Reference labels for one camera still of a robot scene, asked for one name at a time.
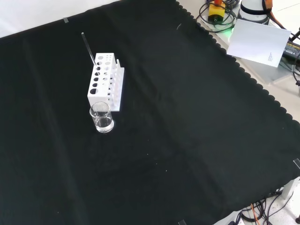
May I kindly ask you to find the white table leg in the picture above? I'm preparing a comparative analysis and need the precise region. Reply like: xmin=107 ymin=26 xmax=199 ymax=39
xmin=282 ymin=177 xmax=300 ymax=200

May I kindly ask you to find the orange floor cable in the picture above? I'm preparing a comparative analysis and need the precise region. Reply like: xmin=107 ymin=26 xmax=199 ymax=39
xmin=250 ymin=203 xmax=261 ymax=225

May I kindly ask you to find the yellow stop button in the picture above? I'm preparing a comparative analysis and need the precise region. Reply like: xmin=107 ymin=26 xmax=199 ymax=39
xmin=208 ymin=0 xmax=227 ymax=24

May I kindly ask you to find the small clear glass beaker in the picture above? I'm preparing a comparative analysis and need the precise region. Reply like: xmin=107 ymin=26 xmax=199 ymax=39
xmin=89 ymin=101 xmax=115 ymax=134

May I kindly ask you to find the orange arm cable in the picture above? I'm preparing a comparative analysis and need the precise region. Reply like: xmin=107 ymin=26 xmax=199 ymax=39
xmin=261 ymin=0 xmax=287 ymax=30

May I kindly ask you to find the black floor cable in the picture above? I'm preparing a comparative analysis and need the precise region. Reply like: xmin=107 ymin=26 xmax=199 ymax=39
xmin=240 ymin=191 xmax=298 ymax=225

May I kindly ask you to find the clear glass rod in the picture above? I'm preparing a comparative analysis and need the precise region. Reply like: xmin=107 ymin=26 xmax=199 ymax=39
xmin=81 ymin=32 xmax=97 ymax=69

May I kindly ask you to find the white test tube rack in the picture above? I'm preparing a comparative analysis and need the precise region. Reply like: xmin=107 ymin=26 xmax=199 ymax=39
xmin=86 ymin=52 xmax=126 ymax=112

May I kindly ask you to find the black cable loop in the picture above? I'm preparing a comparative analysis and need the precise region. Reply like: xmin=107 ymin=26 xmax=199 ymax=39
xmin=196 ymin=0 xmax=240 ymax=33

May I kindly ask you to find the black bench cloth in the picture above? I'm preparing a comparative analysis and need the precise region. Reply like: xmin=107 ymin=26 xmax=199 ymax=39
xmin=0 ymin=0 xmax=300 ymax=225

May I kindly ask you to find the black power adapter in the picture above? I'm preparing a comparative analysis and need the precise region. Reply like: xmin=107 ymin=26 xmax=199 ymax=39
xmin=280 ymin=38 xmax=300 ymax=60

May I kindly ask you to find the pale board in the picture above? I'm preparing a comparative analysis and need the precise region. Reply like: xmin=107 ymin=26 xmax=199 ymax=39
xmin=226 ymin=18 xmax=292 ymax=68

